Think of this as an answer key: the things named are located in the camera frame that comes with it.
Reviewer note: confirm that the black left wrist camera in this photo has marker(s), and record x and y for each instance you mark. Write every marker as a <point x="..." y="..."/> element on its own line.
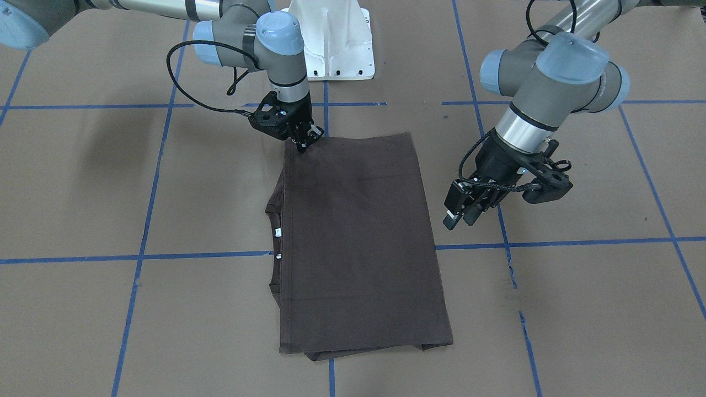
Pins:
<point x="550" y="181"/>

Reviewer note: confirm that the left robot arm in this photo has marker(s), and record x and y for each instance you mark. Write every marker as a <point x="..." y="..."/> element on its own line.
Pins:
<point x="557" y="71"/>

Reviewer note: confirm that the dark brown t-shirt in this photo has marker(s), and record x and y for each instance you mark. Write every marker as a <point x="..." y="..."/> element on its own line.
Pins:
<point x="355" y="266"/>

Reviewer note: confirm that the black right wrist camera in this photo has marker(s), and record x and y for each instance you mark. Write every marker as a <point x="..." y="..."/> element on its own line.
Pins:
<point x="272" y="117"/>

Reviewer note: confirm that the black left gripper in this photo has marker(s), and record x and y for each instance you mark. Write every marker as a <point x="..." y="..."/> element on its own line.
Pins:
<point x="495" y="160"/>

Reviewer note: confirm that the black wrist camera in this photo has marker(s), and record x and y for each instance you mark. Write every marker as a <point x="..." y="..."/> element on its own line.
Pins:
<point x="550" y="181"/>
<point x="272" y="117"/>

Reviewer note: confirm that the white metal base plate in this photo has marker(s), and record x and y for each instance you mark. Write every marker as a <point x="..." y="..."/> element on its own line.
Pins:
<point x="337" y="37"/>

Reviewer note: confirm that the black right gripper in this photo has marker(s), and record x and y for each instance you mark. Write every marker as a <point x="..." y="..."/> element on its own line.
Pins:
<point x="298" y="113"/>

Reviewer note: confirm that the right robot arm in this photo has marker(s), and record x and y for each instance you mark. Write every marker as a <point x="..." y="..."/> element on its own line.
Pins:
<point x="251" y="35"/>

